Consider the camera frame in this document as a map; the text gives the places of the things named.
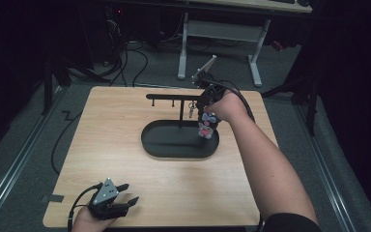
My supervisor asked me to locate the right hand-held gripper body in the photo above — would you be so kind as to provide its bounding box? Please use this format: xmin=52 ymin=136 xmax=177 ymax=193
xmin=191 ymin=54 xmax=230 ymax=111

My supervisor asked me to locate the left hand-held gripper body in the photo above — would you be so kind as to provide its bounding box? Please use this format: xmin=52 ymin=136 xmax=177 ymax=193
xmin=87 ymin=177 xmax=130 ymax=221

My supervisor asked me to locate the black white plush keychain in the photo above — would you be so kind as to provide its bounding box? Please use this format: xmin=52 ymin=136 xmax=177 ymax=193
xmin=197 ymin=110 xmax=220 ymax=140

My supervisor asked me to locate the black key rack with tray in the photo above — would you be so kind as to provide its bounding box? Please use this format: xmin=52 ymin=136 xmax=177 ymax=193
xmin=140 ymin=93 xmax=221 ymax=160

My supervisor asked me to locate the person's right hand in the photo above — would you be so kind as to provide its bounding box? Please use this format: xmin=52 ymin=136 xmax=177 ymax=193
xmin=204 ymin=90 xmax=251 ymax=124

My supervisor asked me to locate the person's left hand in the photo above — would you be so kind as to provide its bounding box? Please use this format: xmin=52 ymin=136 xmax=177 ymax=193
xmin=71 ymin=206 xmax=118 ymax=232

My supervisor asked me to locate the grey tape strip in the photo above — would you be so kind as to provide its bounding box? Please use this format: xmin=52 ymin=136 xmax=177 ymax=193
xmin=47 ymin=193 xmax=65 ymax=204

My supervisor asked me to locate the black metal stand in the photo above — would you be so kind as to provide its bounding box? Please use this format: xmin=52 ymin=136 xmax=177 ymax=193
xmin=260 ymin=72 xmax=321 ymax=137
xmin=41 ymin=56 xmax=111 ymax=117

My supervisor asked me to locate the dark computer tower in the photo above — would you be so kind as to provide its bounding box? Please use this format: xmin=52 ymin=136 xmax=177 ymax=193
xmin=103 ymin=5 xmax=128 ymax=66

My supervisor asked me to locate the black sleeve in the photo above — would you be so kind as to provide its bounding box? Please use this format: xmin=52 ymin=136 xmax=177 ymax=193
xmin=262 ymin=212 xmax=324 ymax=232

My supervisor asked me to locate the left hand-held gripper cable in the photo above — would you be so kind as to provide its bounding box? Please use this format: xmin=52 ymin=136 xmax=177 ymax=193
xmin=67 ymin=182 xmax=104 ymax=232

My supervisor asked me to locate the hand-held gripper cable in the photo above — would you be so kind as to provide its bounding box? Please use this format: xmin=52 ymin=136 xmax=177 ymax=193
xmin=67 ymin=182 xmax=104 ymax=232
xmin=202 ymin=78 xmax=265 ymax=232

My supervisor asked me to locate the right hand-held gripper cable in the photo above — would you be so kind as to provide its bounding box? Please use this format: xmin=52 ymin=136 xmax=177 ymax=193
xmin=202 ymin=78 xmax=265 ymax=232

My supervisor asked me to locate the white frame desk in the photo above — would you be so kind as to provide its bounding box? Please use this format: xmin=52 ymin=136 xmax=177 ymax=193
xmin=177 ymin=0 xmax=313 ymax=88

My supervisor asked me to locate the thin black floor cable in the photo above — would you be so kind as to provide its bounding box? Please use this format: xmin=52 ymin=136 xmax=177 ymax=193
xmin=50 ymin=110 xmax=83 ymax=177

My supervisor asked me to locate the black floor cables bundle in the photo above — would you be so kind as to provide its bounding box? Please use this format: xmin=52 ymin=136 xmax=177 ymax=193
xmin=100 ymin=18 xmax=150 ymax=88

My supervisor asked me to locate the metal floor rail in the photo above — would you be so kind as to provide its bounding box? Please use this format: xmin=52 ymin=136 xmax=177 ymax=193
xmin=293 ymin=104 xmax=357 ymax=232
xmin=0 ymin=86 xmax=64 ymax=225

